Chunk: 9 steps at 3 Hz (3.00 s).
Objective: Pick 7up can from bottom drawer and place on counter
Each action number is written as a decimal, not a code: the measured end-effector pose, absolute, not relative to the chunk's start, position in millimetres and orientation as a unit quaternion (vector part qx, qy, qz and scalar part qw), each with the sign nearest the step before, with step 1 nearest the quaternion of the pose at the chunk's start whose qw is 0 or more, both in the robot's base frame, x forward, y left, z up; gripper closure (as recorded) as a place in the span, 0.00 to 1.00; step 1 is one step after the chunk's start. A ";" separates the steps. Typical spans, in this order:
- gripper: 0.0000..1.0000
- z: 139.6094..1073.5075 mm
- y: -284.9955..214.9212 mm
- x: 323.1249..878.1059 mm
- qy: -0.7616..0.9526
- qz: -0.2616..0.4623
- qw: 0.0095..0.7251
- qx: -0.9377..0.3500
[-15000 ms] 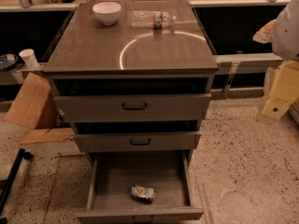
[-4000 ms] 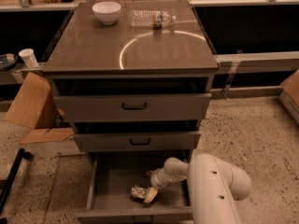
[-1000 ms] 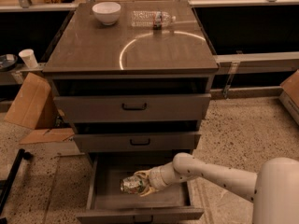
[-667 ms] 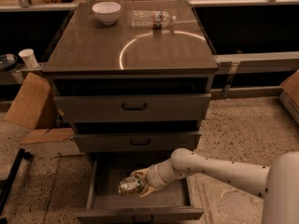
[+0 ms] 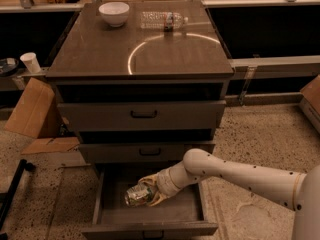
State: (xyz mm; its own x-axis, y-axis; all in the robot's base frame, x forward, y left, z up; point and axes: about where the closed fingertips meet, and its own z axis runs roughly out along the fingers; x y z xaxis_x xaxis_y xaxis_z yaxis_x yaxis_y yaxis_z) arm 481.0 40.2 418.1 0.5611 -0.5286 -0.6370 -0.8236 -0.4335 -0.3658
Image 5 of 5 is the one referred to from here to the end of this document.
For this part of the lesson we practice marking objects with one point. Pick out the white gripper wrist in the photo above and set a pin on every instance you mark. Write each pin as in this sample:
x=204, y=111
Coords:
x=164, y=182

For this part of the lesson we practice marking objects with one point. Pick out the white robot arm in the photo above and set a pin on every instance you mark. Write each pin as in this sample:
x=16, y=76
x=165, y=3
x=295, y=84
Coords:
x=297, y=191

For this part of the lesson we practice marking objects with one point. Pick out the grey bottom drawer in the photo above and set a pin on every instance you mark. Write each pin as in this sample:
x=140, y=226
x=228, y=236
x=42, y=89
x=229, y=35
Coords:
x=182, y=217

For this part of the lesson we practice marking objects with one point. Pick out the grey drawer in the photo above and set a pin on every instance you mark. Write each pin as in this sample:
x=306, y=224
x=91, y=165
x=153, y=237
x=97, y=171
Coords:
x=182, y=217
x=140, y=152
x=135, y=116

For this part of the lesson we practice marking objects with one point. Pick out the grey middle drawer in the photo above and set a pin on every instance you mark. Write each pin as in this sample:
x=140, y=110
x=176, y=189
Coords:
x=140, y=152

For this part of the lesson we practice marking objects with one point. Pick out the grey top drawer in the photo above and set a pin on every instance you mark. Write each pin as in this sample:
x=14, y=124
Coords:
x=135, y=116

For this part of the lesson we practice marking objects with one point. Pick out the grey drawer cabinet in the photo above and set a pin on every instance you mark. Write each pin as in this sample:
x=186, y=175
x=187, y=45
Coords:
x=101, y=64

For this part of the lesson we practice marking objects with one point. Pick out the flat brown cardboard piece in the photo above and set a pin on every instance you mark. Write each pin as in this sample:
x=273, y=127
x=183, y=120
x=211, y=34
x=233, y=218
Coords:
x=51, y=145

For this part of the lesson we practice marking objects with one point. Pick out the black metal stand leg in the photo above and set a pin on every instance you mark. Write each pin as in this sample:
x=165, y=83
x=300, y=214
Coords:
x=7, y=197

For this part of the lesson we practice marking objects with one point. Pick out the leaning brown cardboard sheet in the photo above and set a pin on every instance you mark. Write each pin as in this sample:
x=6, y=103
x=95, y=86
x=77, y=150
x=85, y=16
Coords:
x=36, y=114

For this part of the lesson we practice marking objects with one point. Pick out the clear plastic water bottle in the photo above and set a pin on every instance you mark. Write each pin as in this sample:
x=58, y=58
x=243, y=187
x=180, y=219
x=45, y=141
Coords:
x=162, y=20

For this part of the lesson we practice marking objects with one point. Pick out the cardboard box at right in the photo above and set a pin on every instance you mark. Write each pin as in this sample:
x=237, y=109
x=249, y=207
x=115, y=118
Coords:
x=310, y=102

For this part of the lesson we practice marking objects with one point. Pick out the white ceramic bowl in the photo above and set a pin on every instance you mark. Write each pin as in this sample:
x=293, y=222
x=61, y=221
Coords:
x=114, y=14

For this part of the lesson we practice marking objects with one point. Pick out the white paper cup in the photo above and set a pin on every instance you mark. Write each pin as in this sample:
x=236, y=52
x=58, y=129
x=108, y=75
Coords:
x=30, y=61

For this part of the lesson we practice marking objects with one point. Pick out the dark round tray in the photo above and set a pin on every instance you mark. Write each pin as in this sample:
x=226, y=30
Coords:
x=8, y=66

